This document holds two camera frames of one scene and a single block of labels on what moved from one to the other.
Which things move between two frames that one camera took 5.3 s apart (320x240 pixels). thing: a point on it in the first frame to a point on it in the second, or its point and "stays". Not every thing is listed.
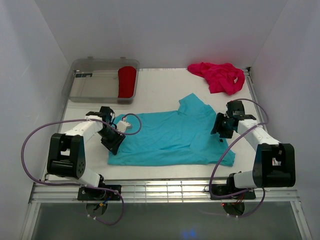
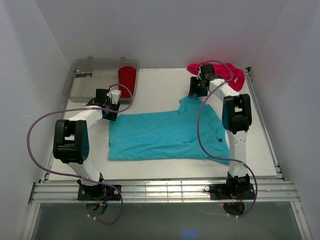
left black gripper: [115, 144] to [112, 117]
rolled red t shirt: [127, 77] stays
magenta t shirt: [222, 78] stays
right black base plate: [224, 190] stays
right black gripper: [217, 127] to [194, 82]
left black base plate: [86, 193] stays
